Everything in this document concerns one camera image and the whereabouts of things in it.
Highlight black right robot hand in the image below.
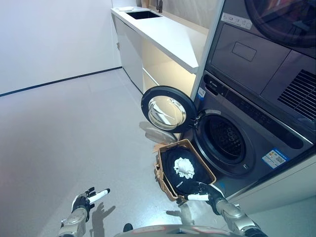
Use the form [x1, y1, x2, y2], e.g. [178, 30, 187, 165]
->
[184, 181, 225, 208]

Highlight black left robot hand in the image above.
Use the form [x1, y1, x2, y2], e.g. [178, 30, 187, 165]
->
[71, 187, 111, 213]

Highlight white garment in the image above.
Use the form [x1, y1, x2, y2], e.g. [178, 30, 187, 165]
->
[173, 158, 195, 179]

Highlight black garment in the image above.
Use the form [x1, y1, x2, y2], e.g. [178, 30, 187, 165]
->
[159, 147, 213, 197]

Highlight brown wicker basket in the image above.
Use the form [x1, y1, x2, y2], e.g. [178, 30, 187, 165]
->
[153, 139, 217, 204]

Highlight grey washing machine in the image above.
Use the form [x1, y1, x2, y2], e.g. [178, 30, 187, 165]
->
[179, 70, 316, 199]

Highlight round washing machine door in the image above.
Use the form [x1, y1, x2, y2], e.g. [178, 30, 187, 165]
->
[141, 85, 197, 134]

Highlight silver robot torso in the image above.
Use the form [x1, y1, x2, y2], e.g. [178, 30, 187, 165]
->
[130, 224, 198, 237]

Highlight blue energy label sticker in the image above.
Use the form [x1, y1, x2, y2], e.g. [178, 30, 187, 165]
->
[262, 148, 290, 169]

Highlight small blue white sticker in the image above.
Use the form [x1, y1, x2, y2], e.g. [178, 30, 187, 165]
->
[196, 87, 207, 101]

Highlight grey dryer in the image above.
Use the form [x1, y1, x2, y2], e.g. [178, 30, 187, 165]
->
[205, 0, 316, 119]

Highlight white cabinet side panel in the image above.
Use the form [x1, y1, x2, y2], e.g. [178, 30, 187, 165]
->
[191, 0, 226, 104]

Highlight white counter cabinet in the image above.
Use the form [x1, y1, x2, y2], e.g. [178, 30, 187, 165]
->
[110, 6, 210, 94]

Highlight white dryer label strip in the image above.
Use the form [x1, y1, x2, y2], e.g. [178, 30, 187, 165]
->
[221, 12, 252, 28]

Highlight black sink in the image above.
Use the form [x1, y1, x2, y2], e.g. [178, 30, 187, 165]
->
[126, 10, 163, 20]

